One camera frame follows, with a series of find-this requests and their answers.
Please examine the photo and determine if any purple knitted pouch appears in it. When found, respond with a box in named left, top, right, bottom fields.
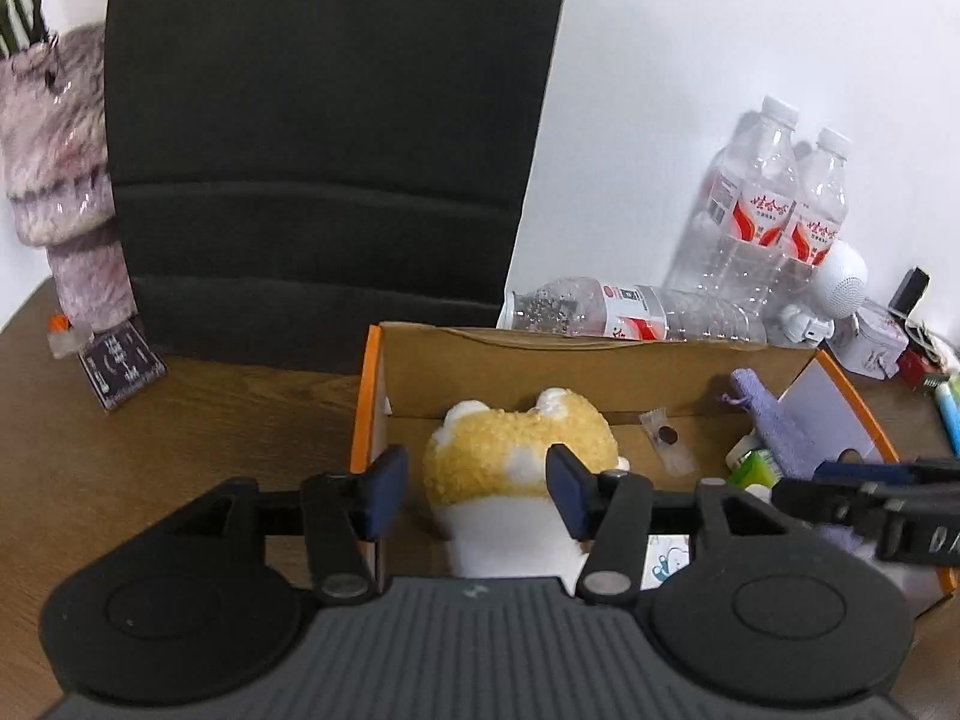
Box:
left=720, top=367, right=880, bottom=557

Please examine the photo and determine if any small red item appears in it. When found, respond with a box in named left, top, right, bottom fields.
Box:
left=896, top=349, right=935, bottom=392

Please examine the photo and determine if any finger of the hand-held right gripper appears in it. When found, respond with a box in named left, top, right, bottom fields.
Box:
left=813, top=457, right=960, bottom=486
left=772, top=477, right=886, bottom=539

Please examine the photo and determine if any green tissue pack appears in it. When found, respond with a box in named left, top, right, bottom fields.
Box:
left=724, top=446, right=785, bottom=489

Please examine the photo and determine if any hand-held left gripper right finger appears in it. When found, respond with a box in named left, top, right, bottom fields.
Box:
left=545, top=444, right=809, bottom=605

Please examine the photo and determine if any tan and white plush dog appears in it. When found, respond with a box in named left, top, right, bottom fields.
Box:
left=421, top=388, right=632, bottom=595

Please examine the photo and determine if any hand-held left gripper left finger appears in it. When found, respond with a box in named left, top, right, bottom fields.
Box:
left=161, top=444, right=410, bottom=605

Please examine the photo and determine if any orange cardboard box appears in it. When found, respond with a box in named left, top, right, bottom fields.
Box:
left=349, top=321, right=960, bottom=613

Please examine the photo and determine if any small black device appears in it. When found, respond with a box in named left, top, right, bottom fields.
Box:
left=888, top=266, right=932, bottom=317

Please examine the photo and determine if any clear water bottle red label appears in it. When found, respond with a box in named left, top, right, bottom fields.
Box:
left=498, top=276, right=770, bottom=345
left=780, top=127, right=854, bottom=272
left=667, top=95, right=802, bottom=295

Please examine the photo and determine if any small clear packet dark button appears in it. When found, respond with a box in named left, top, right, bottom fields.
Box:
left=637, top=406, right=695, bottom=476

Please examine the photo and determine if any white round speaker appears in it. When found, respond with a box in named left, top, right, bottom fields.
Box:
left=778, top=239, right=872, bottom=345

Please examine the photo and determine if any black office chair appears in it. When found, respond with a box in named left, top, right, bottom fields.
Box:
left=103, top=0, right=575, bottom=377

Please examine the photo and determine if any small orange and white item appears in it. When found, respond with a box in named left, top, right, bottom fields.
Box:
left=46, top=314, right=95, bottom=358

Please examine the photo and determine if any dark printed card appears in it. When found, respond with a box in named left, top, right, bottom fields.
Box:
left=77, top=315, right=168, bottom=413

